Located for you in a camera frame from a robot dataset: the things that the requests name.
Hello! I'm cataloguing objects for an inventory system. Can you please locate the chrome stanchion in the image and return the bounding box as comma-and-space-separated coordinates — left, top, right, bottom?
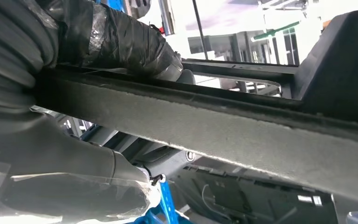
158, 0, 178, 36

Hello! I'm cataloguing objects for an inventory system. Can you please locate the black stanchion with thin rod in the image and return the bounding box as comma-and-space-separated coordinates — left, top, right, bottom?
191, 0, 210, 60

